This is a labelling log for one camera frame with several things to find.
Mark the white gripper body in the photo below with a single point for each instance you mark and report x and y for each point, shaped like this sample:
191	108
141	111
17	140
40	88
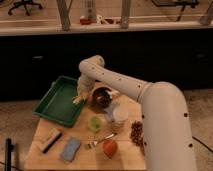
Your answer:
85	86

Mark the yellow banana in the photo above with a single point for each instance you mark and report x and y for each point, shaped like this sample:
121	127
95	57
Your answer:
77	99

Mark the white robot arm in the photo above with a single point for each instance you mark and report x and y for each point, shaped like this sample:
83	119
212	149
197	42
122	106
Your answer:
168	142

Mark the green plastic tray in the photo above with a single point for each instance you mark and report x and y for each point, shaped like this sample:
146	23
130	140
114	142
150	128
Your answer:
57	104

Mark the dark brown bowl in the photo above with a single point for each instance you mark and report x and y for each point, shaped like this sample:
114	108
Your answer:
101	97

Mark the blue grey cloth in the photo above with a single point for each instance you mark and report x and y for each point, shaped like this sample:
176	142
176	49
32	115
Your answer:
109	112

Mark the green cup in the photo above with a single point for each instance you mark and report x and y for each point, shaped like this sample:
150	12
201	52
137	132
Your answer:
94	123

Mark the white cup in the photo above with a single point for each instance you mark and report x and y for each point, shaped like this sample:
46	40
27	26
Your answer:
120	115

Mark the wooden brush block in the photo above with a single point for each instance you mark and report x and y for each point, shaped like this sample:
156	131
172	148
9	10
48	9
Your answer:
45	143

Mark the wooden table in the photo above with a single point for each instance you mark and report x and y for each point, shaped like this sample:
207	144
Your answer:
128	156

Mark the blue sponge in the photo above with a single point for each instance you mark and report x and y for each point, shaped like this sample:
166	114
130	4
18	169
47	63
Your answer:
70	149

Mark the red object on shelf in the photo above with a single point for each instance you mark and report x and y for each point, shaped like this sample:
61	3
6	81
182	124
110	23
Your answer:
84	21

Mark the orange fruit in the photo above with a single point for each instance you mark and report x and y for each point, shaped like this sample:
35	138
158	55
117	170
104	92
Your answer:
110	148

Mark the brown grape bunch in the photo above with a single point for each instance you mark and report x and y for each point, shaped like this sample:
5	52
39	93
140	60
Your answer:
136	133

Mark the black stand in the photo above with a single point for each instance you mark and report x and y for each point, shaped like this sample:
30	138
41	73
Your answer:
8	153

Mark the black office chair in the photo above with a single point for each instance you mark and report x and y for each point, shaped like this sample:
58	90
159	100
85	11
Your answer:
24	3

